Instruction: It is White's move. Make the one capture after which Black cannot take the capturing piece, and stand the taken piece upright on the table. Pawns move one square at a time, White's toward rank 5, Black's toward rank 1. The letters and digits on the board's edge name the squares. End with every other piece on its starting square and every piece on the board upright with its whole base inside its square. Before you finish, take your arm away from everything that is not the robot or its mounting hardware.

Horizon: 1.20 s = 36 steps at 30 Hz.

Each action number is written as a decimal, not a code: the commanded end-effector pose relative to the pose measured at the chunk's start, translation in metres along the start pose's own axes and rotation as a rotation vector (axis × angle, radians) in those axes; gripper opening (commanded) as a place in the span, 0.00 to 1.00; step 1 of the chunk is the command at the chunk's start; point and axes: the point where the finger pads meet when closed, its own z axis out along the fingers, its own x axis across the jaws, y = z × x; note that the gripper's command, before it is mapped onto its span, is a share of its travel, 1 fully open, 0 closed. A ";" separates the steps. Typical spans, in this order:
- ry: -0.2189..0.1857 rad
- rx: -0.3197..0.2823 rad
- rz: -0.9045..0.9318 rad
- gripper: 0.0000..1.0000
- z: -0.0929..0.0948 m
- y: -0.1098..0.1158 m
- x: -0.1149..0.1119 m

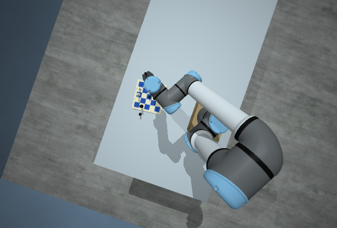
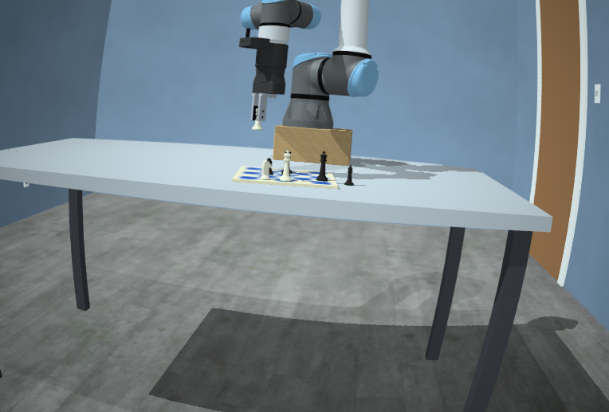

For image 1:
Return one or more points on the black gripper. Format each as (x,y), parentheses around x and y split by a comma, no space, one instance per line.
(146,75)

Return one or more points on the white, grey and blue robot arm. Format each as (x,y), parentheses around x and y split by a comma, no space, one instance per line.
(236,174)

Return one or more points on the blue and cream chessboard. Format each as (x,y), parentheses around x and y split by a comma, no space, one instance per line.
(149,104)

